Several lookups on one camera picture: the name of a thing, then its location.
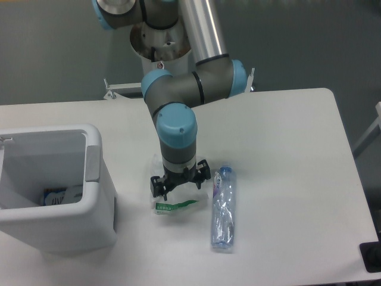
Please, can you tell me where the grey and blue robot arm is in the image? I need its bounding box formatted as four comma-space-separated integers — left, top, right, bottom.
92, 1, 246, 197

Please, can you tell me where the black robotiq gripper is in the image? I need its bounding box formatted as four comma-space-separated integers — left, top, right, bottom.
150, 159, 210, 200

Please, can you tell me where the white plastic trash can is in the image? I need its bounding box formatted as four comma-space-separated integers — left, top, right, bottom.
1, 124, 117, 253

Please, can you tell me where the clear plastic water bottle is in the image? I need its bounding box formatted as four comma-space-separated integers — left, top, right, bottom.
210, 163, 237, 253

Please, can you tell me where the white frame at right edge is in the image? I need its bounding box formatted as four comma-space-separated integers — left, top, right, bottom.
352, 102, 380, 160

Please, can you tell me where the blue white package in bin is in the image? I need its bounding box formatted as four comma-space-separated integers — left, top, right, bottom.
42, 185, 83, 206

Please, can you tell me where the white pedestal base frame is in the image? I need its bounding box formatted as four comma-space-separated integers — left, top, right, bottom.
104, 67, 256, 100

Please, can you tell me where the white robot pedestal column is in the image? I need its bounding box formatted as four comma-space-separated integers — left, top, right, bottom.
130, 18, 191, 76

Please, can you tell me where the white green paper bag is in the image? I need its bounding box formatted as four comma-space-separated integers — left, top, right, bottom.
150, 154, 208, 215

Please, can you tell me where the black clamp at table edge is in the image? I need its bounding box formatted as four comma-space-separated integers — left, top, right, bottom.
360, 241, 380, 273

